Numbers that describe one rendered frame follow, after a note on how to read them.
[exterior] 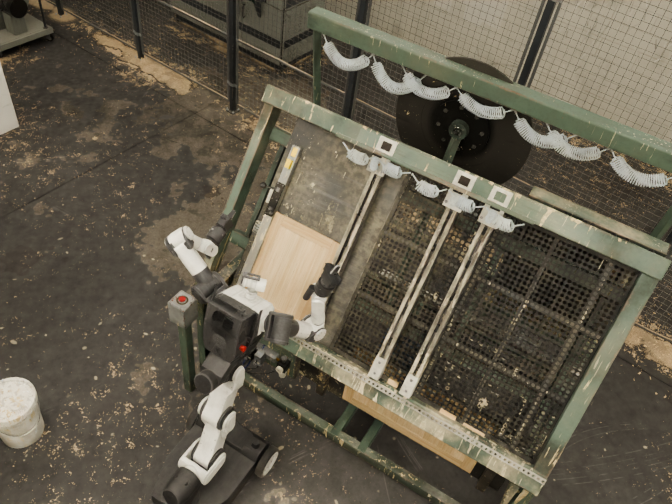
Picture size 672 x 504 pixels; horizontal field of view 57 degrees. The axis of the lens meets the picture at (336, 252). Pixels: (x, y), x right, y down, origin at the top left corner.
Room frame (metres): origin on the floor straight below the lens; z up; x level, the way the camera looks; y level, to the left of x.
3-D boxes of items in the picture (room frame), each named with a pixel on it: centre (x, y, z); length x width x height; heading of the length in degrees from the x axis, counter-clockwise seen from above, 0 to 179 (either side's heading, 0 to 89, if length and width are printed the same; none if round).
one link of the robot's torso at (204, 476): (1.56, 0.56, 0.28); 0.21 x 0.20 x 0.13; 156
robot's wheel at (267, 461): (1.70, 0.20, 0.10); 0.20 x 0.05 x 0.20; 156
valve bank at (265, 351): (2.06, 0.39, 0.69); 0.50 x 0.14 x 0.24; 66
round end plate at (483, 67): (2.95, -0.56, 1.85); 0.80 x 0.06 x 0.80; 66
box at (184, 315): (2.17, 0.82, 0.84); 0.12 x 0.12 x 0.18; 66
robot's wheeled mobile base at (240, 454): (1.59, 0.54, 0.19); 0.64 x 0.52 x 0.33; 156
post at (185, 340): (2.17, 0.82, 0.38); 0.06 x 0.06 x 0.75; 66
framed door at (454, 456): (1.96, -0.61, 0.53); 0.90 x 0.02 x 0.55; 66
